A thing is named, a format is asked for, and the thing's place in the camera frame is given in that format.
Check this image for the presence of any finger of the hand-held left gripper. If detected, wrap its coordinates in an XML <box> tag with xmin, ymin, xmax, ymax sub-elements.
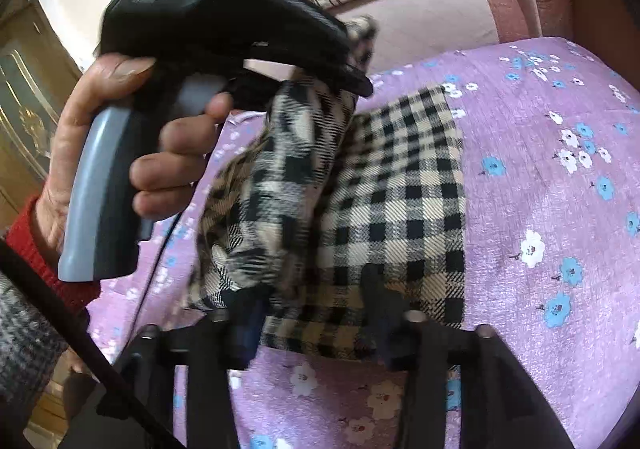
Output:
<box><xmin>299</xmin><ymin>3</ymin><xmax>352</xmax><ymax>56</ymax></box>
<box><xmin>225</xmin><ymin>59</ymin><xmax>375</xmax><ymax>97</ymax></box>

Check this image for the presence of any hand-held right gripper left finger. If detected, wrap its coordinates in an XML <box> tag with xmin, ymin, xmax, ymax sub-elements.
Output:
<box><xmin>62</xmin><ymin>291</ymin><xmax>268</xmax><ymax>449</ymax></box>

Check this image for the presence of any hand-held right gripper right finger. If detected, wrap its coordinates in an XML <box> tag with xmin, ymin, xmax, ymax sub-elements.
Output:
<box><xmin>361</xmin><ymin>268</ymin><xmax>577</xmax><ymax>449</ymax></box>

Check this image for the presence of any black and cream checked coat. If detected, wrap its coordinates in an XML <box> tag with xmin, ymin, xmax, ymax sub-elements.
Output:
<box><xmin>185</xmin><ymin>16</ymin><xmax>469</xmax><ymax>363</ymax></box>

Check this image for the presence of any person's left forearm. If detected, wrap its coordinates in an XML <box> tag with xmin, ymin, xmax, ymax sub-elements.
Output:
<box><xmin>0</xmin><ymin>194</ymin><xmax>101</xmax><ymax>316</ymax></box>

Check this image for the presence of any person's left hand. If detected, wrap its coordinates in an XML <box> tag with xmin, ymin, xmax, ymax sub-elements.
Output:
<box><xmin>39</xmin><ymin>55</ymin><xmax>234</xmax><ymax>257</ymax></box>

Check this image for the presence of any ornate golden wardrobe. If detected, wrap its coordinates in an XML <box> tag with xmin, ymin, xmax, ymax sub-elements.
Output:
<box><xmin>0</xmin><ymin>0</ymin><xmax>97</xmax><ymax>232</ymax></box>

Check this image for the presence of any grey knit garment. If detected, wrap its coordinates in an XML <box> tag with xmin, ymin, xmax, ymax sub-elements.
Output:
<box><xmin>0</xmin><ymin>273</ymin><xmax>72</xmax><ymax>402</ymax></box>

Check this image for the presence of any purple floral bedsheet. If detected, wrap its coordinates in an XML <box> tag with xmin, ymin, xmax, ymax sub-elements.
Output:
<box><xmin>87</xmin><ymin>36</ymin><xmax>640</xmax><ymax>449</ymax></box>

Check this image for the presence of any thin black cable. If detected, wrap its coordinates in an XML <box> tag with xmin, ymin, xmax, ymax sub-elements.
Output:
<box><xmin>132</xmin><ymin>121</ymin><xmax>226</xmax><ymax>325</ymax></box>

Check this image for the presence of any thick black cable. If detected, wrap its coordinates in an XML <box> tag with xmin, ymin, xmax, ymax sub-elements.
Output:
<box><xmin>0</xmin><ymin>238</ymin><xmax>187</xmax><ymax>449</ymax></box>

